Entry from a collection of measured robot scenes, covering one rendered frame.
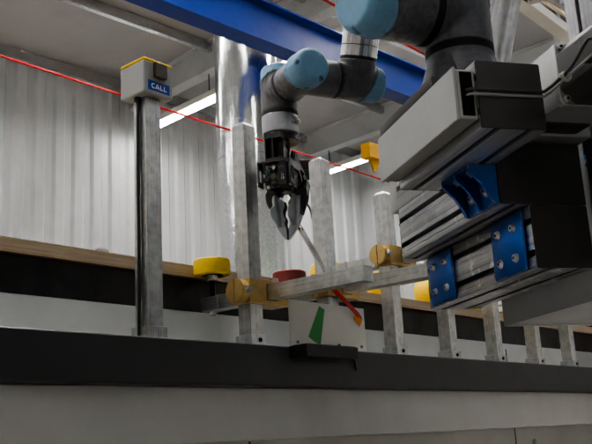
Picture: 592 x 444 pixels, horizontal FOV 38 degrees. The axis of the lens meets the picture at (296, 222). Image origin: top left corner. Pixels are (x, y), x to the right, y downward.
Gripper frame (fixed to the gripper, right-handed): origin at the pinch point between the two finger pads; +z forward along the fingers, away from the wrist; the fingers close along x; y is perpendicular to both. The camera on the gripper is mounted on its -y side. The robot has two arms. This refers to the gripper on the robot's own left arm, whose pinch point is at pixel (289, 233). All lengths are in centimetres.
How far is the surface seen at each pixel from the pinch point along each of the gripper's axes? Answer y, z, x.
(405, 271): -18.2, 7.0, 18.9
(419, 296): -101, -1, 3
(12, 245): 34, 3, -41
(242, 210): 2.9, -5.7, -8.9
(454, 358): -64, 22, 19
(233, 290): 5.2, 11.0, -10.6
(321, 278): 4.4, 10.7, 7.8
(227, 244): -393, -99, -196
